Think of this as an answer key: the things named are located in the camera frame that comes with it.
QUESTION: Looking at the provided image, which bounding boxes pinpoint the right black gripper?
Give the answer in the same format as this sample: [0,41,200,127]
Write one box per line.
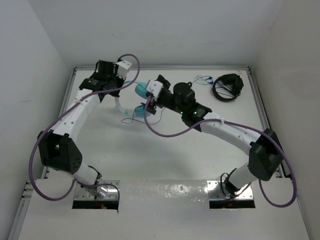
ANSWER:
[143,74,186,114]

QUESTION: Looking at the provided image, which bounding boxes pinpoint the blue earphones with thin cable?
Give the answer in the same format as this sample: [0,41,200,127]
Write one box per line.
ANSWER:
[114,75,213,125]

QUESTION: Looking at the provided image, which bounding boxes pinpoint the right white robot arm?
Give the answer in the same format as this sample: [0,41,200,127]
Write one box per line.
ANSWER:
[144,75,285,196]

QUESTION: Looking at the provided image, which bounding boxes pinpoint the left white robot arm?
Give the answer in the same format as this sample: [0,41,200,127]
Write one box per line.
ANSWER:
[38,59,127,185]

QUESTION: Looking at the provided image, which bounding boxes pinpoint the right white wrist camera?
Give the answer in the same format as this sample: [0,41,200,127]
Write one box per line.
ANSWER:
[145,80,164,100]

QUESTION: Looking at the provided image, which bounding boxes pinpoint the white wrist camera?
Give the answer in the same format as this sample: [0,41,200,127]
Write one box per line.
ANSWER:
[115,60,133,80]
[145,80,164,100]

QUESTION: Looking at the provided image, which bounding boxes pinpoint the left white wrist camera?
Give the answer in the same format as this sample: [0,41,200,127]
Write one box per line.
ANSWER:
[115,60,133,80]

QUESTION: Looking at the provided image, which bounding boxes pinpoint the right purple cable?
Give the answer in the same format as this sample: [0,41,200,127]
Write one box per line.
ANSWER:
[144,96,297,207]

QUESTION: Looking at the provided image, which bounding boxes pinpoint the purple cable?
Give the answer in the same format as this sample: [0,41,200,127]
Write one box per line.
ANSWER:
[28,53,141,202]
[144,96,297,207]

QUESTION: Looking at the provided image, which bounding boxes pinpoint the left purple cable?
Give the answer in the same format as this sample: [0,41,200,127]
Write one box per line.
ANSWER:
[28,53,141,202]

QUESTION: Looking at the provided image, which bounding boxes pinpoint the black headphones with coiled cable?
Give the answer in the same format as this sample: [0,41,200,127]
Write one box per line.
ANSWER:
[211,73,244,103]

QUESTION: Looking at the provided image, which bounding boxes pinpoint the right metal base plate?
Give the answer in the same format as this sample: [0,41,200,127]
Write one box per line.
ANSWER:
[206,180,254,201]

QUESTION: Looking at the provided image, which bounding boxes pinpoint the metal base plate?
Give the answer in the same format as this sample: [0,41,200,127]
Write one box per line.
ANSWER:
[206,180,254,201]
[74,180,120,201]

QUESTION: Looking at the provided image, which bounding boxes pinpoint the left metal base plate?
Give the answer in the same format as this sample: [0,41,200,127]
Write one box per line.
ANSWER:
[74,180,120,201]

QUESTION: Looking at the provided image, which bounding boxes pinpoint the aluminium table frame rail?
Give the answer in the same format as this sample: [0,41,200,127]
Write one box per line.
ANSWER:
[7,65,295,240]

